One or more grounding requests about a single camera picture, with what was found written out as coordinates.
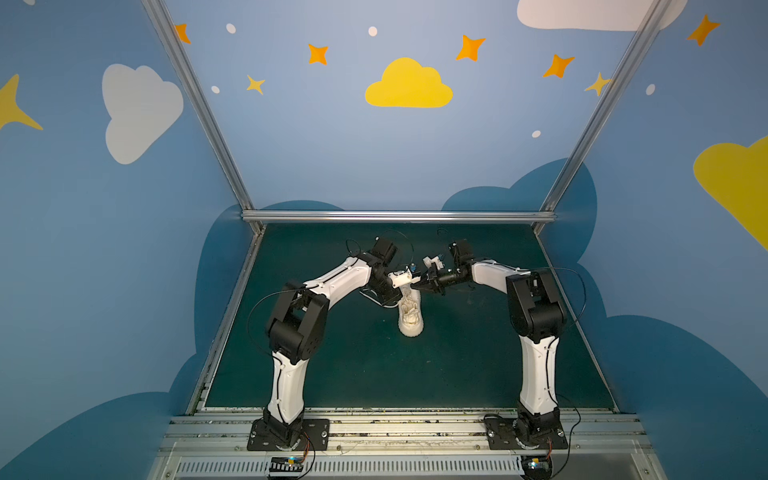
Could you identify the aluminium frame post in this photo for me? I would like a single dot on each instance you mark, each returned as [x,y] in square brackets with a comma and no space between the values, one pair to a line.
[640,44]
[162,22]

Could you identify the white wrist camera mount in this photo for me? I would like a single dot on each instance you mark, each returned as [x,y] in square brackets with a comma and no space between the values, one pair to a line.
[433,263]
[400,279]

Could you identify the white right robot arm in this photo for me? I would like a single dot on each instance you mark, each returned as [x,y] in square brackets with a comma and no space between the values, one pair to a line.
[537,314]

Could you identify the rear horizontal aluminium frame bar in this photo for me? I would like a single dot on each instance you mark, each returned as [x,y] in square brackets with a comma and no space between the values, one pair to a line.
[316,216]

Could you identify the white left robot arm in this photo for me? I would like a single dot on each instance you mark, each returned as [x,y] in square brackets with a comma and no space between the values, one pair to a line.
[297,325]

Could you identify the right rear aluminium frame post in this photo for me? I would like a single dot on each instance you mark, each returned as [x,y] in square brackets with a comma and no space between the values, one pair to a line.
[640,44]

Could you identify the right green circuit board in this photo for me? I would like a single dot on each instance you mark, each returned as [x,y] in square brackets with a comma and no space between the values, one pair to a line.
[536,468]

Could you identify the green circuit board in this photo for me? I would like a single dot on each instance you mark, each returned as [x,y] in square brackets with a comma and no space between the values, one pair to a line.
[290,467]
[536,468]

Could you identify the left green circuit board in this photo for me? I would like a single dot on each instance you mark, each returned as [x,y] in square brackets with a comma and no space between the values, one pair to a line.
[290,467]

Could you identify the left rear aluminium frame post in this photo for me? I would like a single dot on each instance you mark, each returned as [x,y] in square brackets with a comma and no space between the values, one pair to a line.
[162,22]

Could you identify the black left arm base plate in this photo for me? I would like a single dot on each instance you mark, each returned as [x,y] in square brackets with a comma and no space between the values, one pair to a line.
[269,434]

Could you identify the left side aluminium table rail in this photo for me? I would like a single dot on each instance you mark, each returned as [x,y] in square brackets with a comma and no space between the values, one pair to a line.
[205,380]

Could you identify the white knit sneaker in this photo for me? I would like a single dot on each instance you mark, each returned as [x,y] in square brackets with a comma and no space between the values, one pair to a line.
[410,319]

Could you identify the front aluminium rail platform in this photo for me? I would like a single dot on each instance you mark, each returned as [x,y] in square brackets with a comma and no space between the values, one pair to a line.
[406,444]

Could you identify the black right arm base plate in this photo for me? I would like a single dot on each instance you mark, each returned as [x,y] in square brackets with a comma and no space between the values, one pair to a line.
[505,433]

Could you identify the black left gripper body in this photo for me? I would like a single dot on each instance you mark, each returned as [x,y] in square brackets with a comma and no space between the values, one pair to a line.
[395,288]

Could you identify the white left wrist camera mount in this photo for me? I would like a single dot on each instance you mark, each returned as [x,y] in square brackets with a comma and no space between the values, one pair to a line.
[400,279]

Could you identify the white shoelace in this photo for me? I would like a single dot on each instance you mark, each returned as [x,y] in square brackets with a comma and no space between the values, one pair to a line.
[373,297]

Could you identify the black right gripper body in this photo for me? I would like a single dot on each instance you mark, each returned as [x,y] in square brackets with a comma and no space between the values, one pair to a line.
[437,279]

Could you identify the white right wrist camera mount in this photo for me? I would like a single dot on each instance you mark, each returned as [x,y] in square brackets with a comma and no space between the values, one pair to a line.
[433,263]

